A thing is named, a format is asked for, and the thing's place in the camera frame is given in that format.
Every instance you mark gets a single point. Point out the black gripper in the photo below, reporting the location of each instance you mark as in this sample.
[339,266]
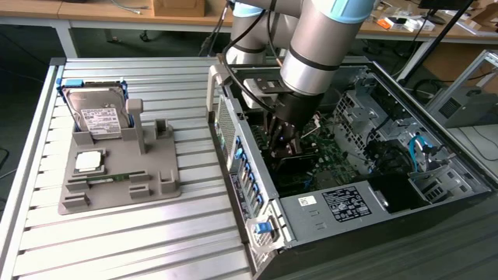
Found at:
[298,109]

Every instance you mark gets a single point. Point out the black graphics card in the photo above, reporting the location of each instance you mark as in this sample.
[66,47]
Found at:
[295,172]

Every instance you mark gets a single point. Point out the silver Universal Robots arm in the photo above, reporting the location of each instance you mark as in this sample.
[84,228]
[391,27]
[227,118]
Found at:
[315,43]

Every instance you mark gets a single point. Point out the metal socket cover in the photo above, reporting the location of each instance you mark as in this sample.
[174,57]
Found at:
[315,125]

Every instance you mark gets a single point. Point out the silver disk bay cage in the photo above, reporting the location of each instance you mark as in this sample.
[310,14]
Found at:
[366,122]

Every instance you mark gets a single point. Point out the green Dell motherboard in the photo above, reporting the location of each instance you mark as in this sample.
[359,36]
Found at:
[338,157]

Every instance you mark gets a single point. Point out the silver chipset heatsink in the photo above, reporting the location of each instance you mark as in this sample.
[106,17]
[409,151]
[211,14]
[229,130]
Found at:
[329,180]

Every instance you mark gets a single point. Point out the grey power supply unit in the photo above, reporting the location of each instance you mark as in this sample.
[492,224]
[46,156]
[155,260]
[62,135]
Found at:
[311,216]

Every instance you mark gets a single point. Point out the orange small box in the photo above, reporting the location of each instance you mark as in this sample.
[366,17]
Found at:
[390,22]

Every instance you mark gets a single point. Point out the blue case latch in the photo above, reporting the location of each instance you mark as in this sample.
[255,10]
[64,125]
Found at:
[262,228]

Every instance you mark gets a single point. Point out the white small box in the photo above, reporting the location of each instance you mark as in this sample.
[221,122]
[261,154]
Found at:
[419,25]

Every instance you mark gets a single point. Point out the grey computer tower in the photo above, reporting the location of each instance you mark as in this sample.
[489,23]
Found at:
[466,108]

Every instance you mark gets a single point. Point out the open black PC case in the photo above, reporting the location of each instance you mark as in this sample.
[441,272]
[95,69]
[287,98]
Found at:
[350,233]

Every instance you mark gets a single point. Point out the brown cardboard box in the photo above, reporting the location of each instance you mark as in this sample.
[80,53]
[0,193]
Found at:
[179,7]

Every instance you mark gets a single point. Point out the black tripod pole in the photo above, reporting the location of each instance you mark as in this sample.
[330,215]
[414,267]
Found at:
[447,32]

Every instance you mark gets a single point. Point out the black monitor with stand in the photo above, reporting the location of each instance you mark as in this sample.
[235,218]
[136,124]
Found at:
[431,11]

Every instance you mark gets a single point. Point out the grey parts rack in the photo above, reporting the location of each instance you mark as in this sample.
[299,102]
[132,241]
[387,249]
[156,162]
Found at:
[124,189]

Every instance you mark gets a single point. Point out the green RAM stick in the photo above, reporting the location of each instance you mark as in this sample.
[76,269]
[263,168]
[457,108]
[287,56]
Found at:
[108,178]

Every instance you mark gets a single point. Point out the silver CPU chip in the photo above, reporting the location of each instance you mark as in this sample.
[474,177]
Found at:
[88,161]

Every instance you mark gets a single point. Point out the brown cardboard piece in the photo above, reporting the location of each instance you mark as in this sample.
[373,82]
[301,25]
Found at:
[486,14]

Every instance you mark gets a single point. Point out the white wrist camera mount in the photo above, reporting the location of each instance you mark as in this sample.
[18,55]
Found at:
[265,87]

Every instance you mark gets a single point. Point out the aluminium profile frame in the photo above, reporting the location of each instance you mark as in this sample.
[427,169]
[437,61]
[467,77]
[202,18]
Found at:
[478,67]

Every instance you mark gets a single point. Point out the wooden desk white frame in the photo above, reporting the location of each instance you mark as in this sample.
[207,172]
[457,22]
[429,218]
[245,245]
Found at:
[466,36]
[98,11]

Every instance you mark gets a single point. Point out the hard disk with blue bracket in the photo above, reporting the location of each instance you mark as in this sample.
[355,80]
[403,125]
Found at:
[99,113]

